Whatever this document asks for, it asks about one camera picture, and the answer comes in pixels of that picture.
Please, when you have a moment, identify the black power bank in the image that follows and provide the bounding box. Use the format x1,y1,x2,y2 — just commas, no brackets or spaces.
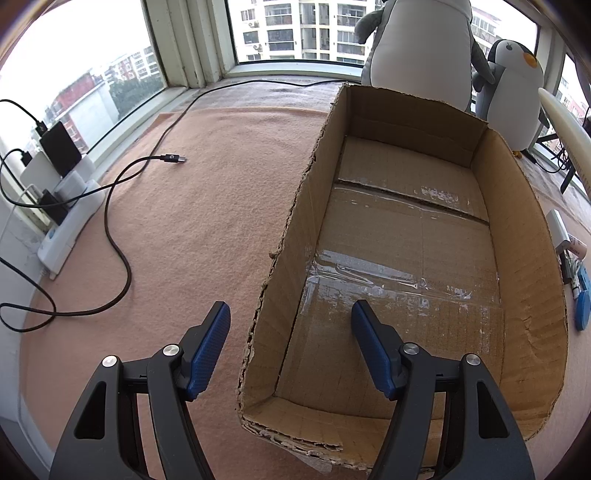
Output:
40,121,82,177

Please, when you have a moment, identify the large penguin plush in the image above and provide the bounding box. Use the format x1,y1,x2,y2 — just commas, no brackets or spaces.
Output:
355,0,496,111

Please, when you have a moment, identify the black usb cable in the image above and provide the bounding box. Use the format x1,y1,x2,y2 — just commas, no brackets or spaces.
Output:
0,78,352,333

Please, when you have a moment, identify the white power bank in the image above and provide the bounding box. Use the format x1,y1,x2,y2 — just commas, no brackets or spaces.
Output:
20,150,62,197

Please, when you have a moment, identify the white usb cable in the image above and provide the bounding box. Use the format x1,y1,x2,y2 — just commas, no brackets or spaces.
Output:
559,250,582,296

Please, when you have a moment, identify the small penguin plush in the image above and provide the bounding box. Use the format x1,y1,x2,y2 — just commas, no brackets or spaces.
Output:
472,39,549,154

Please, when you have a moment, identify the ring light on tripod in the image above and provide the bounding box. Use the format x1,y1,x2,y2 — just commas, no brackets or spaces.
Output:
536,88,590,197

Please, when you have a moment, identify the cardboard box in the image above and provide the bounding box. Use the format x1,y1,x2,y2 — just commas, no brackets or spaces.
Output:
238,86,568,470

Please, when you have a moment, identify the white wall charger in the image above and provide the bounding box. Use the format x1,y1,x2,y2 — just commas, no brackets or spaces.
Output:
546,209,570,255

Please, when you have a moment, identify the pink felt mat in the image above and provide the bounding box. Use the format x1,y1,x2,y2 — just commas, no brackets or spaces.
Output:
21,107,590,479

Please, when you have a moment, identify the pink cogi bottle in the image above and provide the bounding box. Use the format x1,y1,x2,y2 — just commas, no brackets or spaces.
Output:
567,234,588,260

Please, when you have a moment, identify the white power strip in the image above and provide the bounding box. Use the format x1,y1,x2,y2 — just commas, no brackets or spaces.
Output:
37,155,105,280

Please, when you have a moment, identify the blue phone stand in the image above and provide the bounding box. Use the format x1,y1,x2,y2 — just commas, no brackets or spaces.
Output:
574,265,591,332

